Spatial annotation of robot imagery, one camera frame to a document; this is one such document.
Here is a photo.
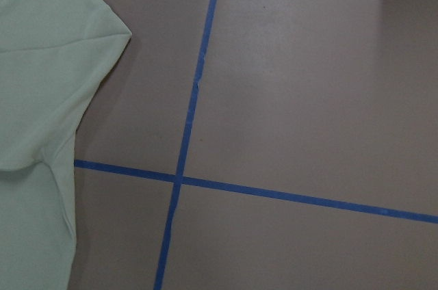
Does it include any olive green long-sleeve shirt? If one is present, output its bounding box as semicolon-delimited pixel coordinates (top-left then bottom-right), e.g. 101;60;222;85
1;0;131;289

